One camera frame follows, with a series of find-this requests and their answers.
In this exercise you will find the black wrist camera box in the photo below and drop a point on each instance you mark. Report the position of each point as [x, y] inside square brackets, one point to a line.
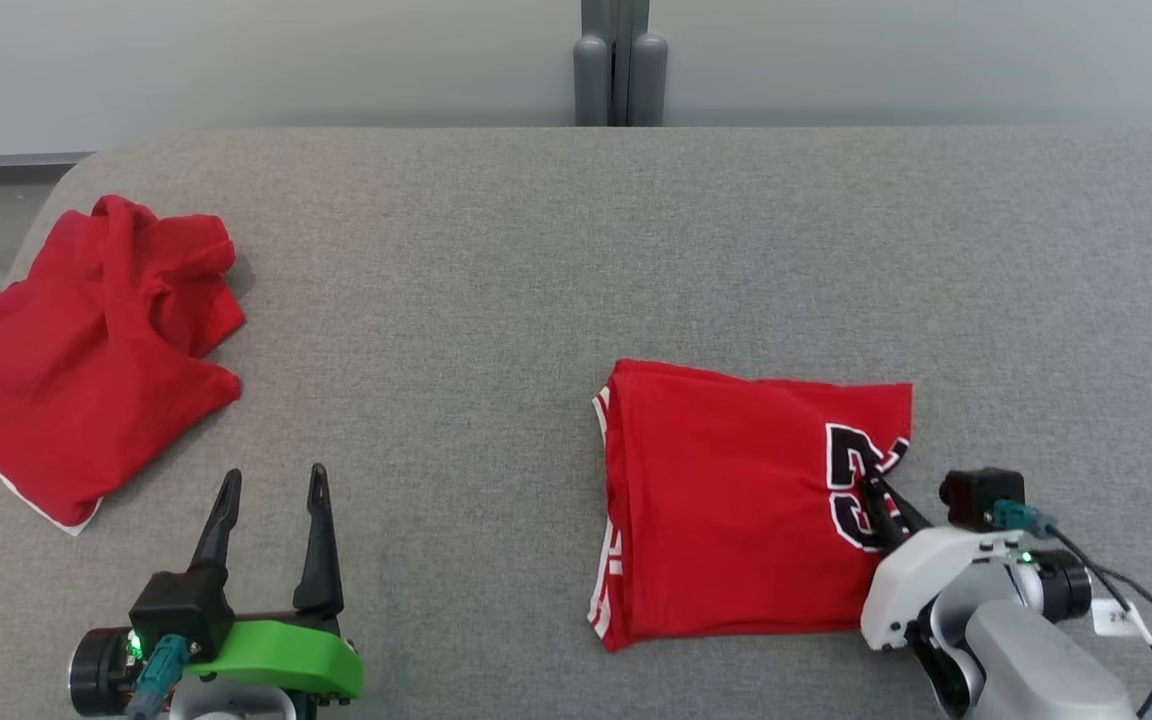
[976, 495]
[181, 610]

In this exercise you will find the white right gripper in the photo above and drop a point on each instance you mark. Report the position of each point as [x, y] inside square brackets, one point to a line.
[921, 580]

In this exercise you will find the red shorts with white lining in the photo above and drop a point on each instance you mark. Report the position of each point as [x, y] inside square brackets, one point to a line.
[66, 380]

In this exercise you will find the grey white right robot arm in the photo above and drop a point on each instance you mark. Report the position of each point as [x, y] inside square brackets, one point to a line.
[1036, 670]

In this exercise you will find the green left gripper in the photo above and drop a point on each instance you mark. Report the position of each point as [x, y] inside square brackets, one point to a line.
[286, 655]

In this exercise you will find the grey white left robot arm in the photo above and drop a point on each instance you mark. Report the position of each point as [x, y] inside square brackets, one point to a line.
[96, 675]

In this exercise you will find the red jersey with white trim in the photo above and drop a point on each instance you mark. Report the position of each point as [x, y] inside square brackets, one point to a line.
[716, 500]

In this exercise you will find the grey partition base rail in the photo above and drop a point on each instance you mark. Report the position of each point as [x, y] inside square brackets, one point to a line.
[6, 161]

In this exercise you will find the grey double partition post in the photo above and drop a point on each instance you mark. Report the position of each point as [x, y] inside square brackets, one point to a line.
[591, 80]

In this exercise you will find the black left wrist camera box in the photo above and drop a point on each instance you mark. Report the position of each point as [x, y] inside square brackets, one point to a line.
[181, 610]

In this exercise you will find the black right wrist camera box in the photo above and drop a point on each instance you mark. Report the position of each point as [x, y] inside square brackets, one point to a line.
[976, 495]

